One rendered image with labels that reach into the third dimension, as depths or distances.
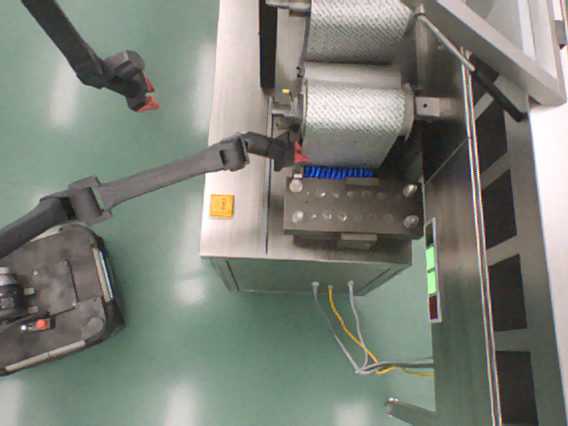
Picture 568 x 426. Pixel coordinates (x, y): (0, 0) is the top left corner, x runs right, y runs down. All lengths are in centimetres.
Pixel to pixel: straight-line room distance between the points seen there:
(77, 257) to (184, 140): 83
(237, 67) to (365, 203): 67
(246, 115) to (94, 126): 131
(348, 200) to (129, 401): 147
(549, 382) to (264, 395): 168
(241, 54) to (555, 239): 124
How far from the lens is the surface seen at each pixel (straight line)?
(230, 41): 180
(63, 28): 122
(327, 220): 138
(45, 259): 235
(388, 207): 142
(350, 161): 140
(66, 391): 251
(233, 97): 168
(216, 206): 150
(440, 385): 123
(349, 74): 134
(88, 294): 225
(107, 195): 122
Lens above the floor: 234
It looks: 73 degrees down
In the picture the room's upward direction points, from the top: 3 degrees clockwise
